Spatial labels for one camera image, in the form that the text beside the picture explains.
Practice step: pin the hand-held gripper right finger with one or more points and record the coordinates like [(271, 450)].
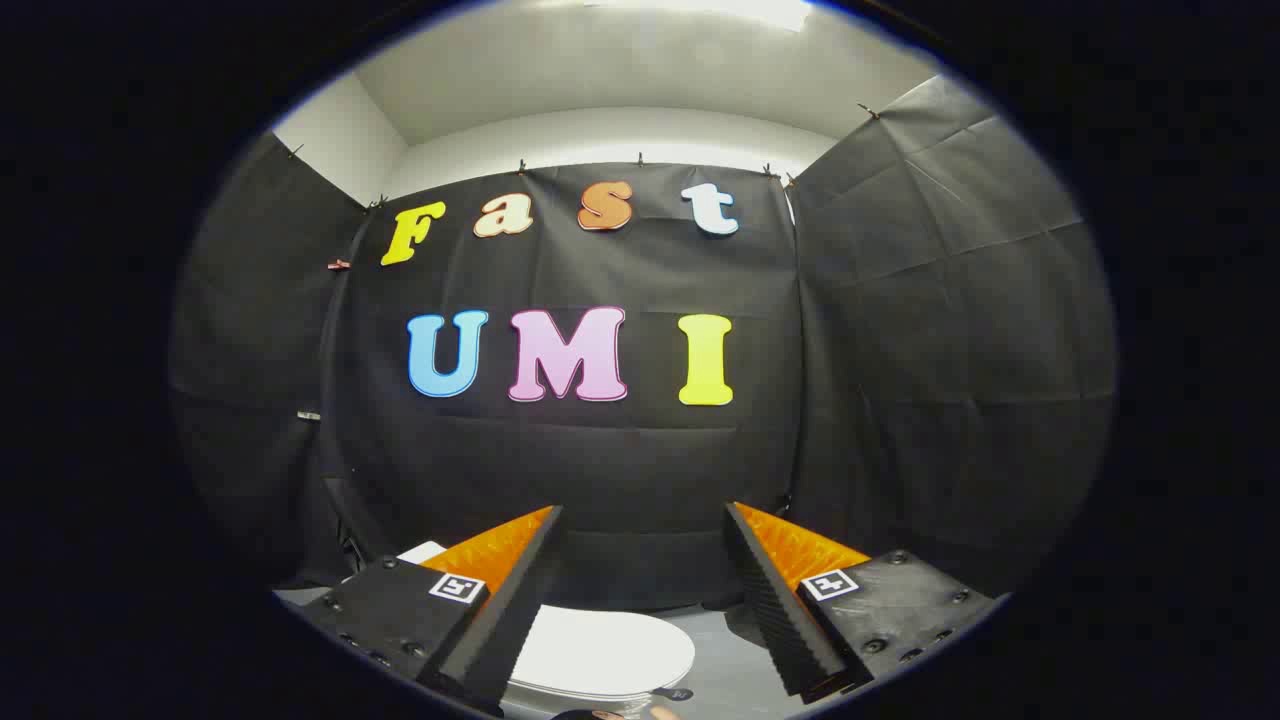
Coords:
[(770, 600)]

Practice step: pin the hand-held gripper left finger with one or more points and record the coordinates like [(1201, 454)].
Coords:
[(515, 600)]

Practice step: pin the white labelled box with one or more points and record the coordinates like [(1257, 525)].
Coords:
[(420, 552)]

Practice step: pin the black backdrop cloth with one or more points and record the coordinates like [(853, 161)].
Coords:
[(620, 460)]

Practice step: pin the ceiling light panel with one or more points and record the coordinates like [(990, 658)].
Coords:
[(720, 10)]

